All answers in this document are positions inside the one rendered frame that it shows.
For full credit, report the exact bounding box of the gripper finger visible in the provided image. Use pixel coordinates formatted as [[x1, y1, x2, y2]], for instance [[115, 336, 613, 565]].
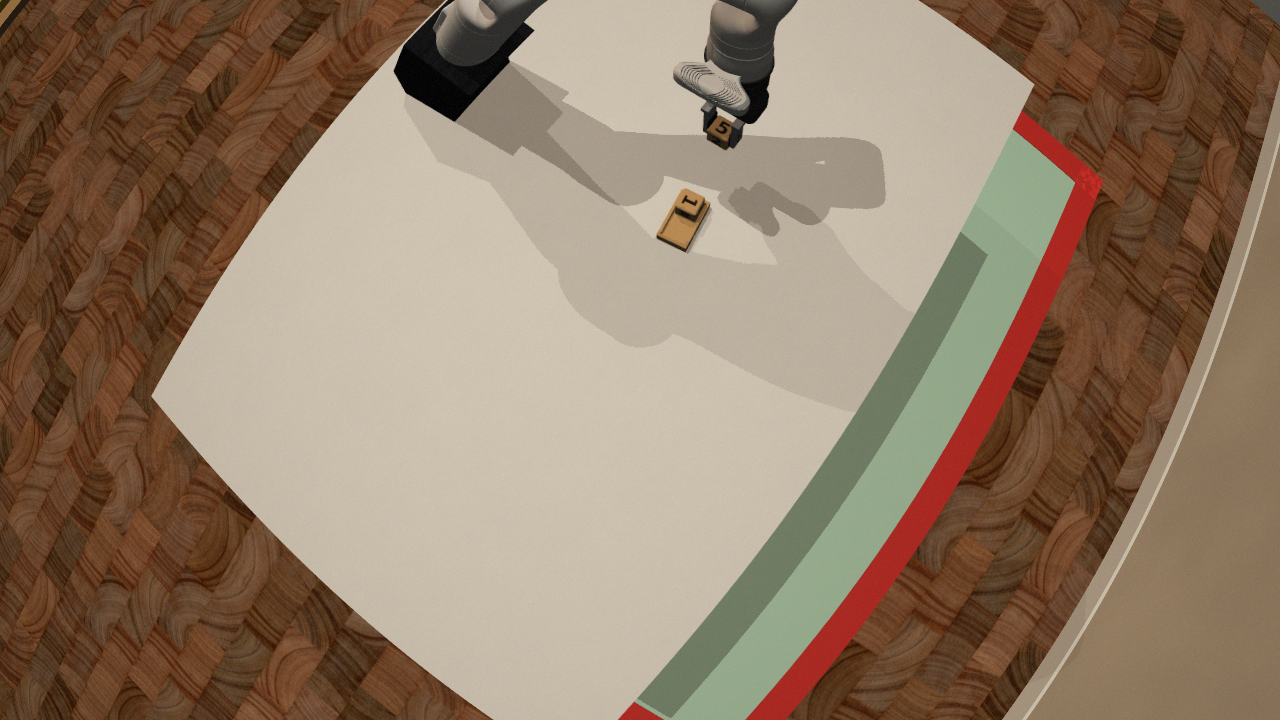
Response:
[[701, 102, 718, 133], [728, 118, 746, 149]]

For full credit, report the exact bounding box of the tan wooden number cube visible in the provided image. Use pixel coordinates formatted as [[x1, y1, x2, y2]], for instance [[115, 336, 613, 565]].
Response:
[[675, 190, 705, 222], [707, 115, 733, 150]]

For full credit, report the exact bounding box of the brown wooden tray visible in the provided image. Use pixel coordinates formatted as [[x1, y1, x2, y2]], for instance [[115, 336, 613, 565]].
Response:
[[657, 190, 710, 252]]

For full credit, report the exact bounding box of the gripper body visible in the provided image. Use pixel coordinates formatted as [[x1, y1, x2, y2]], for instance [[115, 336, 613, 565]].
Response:
[[673, 33, 774, 124]]

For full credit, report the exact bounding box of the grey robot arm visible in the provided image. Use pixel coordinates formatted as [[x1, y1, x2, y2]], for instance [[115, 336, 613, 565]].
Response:
[[433, 0, 797, 67]]

